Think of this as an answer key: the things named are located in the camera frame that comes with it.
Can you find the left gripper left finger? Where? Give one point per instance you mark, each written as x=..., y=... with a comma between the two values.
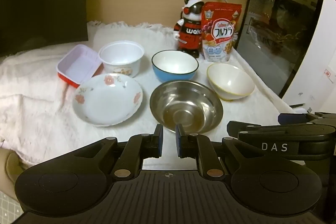
x=132, y=153

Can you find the white microwave oven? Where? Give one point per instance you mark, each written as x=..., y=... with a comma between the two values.
x=289, y=44

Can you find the floral white plate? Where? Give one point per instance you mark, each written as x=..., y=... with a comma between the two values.
x=107, y=99

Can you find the red granola bag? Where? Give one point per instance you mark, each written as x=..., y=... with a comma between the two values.
x=218, y=25

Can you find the stainless steel bowl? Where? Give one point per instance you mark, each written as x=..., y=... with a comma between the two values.
x=193, y=105

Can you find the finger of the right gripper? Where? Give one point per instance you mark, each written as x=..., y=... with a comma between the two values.
x=234, y=128
x=287, y=118

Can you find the beige chair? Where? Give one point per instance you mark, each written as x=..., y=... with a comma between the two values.
x=11, y=167

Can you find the panda robot figurine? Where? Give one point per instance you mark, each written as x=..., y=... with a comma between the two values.
x=187, y=30

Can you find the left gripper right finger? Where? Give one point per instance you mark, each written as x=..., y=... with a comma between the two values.
x=200, y=148

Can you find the blue enamel bowl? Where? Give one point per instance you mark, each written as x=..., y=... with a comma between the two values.
x=169, y=65

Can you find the black monitor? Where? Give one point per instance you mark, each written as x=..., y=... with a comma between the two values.
x=32, y=24

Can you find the red rectangular tray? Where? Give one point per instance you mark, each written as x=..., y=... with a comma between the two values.
x=78, y=65

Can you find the white yellow-rimmed bowl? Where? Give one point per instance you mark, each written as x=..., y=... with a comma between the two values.
x=229, y=82

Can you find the white foam cup bowl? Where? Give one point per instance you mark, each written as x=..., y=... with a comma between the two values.
x=123, y=57

